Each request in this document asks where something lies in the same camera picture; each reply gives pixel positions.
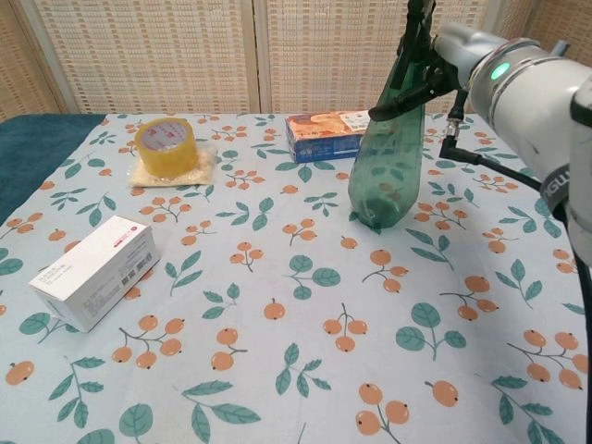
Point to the clear packet of yellow grains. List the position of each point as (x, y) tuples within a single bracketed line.
[(203, 166)]

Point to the bamboo folding screen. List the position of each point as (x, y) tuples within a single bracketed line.
[(152, 55)]

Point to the clear packing tape roll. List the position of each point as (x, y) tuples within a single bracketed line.
[(166, 148)]

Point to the green spray bottle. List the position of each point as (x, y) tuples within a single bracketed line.
[(393, 162)]

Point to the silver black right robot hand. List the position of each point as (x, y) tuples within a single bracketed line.
[(462, 55)]

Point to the orange and blue carton box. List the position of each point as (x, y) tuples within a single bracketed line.
[(324, 136)]

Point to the white carton box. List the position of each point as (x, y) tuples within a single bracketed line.
[(92, 273)]

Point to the teal table cover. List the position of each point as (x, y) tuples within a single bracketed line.
[(37, 148)]

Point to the floral tablecloth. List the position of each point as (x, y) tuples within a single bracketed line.
[(287, 287)]

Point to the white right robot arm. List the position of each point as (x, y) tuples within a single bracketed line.
[(541, 106)]

